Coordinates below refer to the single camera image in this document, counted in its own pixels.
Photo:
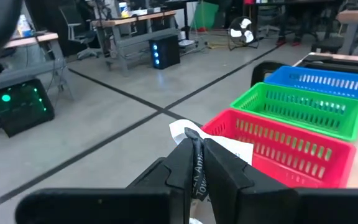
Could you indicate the red plastic basket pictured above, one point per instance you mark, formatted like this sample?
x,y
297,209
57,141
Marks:
x,y
291,155

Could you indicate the black stool base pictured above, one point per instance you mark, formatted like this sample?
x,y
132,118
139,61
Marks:
x,y
326,45

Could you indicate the person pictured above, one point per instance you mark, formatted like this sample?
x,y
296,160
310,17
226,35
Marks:
x,y
291,25

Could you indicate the green-lit computer tower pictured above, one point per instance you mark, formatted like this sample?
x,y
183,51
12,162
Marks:
x,y
17,105

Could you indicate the wooden desk grey legs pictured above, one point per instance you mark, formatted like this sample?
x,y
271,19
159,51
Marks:
x,y
33,37
129,20
356,17

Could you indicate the blue plastic basket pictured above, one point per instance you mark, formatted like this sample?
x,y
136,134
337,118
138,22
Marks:
x,y
322,82

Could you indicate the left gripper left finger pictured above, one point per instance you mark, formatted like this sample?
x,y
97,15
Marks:
x,y
104,207

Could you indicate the blue-lit computer tower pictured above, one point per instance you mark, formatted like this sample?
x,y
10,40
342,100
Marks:
x,y
165,51

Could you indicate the white and blue package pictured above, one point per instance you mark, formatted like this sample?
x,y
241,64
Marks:
x,y
23,28

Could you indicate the white floor box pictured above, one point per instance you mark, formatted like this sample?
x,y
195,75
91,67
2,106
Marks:
x,y
186,43

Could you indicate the grey office chair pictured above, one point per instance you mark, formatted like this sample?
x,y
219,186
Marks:
x,y
76,28

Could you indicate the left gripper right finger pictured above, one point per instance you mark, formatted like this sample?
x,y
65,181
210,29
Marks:
x,y
275,207

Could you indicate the black floor fan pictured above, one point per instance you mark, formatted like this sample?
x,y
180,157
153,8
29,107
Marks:
x,y
242,32

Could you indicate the black-print towelette packet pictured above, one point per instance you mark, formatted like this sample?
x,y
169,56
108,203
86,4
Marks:
x,y
228,146

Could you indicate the green plastic basket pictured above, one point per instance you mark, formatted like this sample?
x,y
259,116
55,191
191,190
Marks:
x,y
306,109

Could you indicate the blue and yellow canister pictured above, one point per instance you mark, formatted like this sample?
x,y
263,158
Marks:
x,y
123,7

